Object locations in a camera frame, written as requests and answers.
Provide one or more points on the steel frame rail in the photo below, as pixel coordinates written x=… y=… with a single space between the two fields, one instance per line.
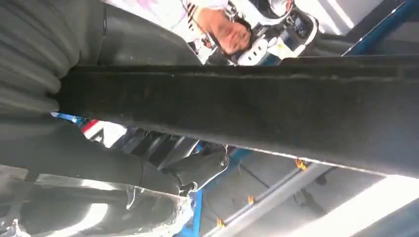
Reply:
x=271 y=196

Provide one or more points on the white machine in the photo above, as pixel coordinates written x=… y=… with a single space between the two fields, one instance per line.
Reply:
x=255 y=54

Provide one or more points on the silver ribbed right arm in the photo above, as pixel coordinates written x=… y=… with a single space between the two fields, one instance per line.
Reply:
x=29 y=49

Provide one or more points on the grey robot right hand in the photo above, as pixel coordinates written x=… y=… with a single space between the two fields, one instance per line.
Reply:
x=65 y=153

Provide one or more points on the blue metal beam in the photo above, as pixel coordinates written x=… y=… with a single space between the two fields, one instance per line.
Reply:
x=196 y=212
x=379 y=31

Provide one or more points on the person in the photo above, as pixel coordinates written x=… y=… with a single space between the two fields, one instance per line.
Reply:
x=226 y=32

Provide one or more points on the red and white sign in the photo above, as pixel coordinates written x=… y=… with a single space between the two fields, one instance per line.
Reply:
x=108 y=134

